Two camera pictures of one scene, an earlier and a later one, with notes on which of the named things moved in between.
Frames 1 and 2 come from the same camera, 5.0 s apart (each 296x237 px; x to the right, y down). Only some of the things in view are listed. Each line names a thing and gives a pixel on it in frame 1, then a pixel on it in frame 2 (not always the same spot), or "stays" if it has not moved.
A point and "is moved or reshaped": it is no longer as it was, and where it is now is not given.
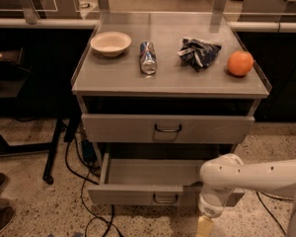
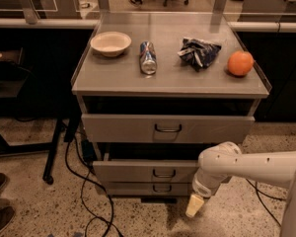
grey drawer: x=150 y=183 is moved or reshaped
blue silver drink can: x=148 y=58 stays
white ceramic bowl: x=111 y=43 stays
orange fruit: x=240 y=62 stays
